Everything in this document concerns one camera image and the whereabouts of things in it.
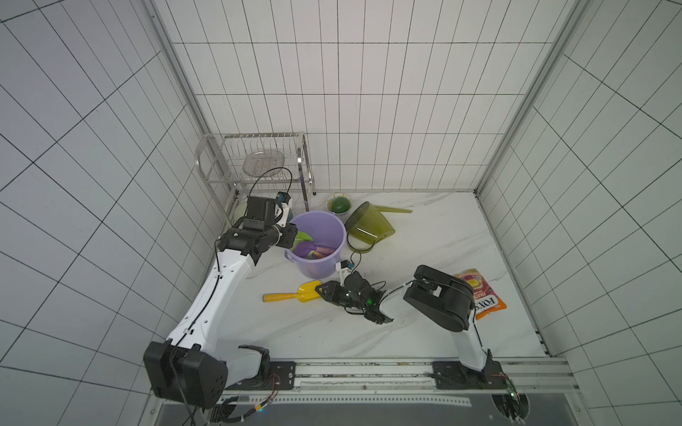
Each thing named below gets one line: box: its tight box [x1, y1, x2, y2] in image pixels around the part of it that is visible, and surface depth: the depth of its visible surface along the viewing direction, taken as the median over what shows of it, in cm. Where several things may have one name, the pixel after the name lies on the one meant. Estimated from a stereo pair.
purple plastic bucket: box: [284, 210, 348, 280], surface depth 91 cm
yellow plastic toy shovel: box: [262, 280, 322, 303], surface depth 89 cm
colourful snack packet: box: [454, 268, 508, 321], surface depth 86 cm
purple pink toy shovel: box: [294, 240, 336, 259], surface depth 92 cm
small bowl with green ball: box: [325, 192, 353, 216], surface depth 112 cm
